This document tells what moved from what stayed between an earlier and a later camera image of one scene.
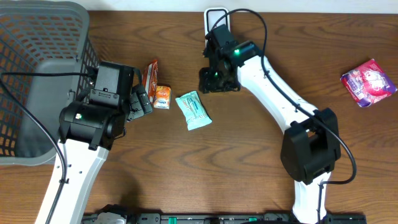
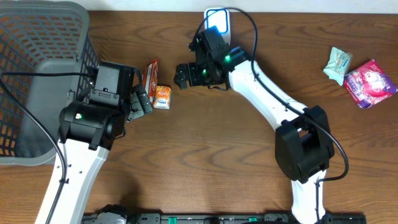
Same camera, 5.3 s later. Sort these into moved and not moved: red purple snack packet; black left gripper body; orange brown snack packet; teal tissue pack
Moved: teal tissue pack
Not moved: black left gripper body; orange brown snack packet; red purple snack packet
